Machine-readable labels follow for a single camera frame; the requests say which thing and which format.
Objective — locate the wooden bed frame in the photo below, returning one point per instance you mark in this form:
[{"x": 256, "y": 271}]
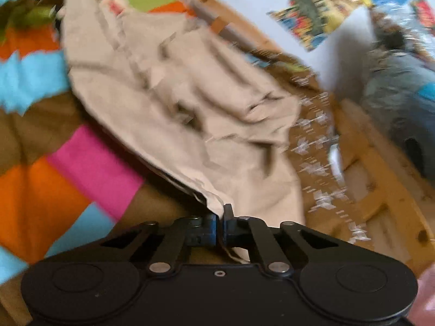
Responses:
[{"x": 384, "y": 190}]

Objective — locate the colourful striped brown printed blanket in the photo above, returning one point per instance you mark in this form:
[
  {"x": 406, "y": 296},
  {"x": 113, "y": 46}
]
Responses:
[{"x": 34, "y": 193}]

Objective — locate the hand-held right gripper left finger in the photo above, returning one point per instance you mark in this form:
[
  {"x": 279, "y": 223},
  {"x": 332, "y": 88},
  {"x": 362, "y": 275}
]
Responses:
[{"x": 209, "y": 231}]

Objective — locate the clear plastic bag of clothes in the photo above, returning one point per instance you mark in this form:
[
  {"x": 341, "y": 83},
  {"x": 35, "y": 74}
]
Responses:
[{"x": 397, "y": 85}]

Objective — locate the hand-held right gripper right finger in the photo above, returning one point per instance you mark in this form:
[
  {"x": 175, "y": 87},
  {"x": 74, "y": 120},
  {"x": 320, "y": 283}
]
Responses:
[{"x": 229, "y": 232}]

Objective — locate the beige hooded jacket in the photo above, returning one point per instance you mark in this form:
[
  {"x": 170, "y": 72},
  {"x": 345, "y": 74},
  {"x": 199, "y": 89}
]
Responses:
[{"x": 170, "y": 108}]

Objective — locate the landscape drawing poster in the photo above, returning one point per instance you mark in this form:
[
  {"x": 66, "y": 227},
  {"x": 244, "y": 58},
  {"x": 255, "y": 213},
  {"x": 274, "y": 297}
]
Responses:
[{"x": 312, "y": 10}]

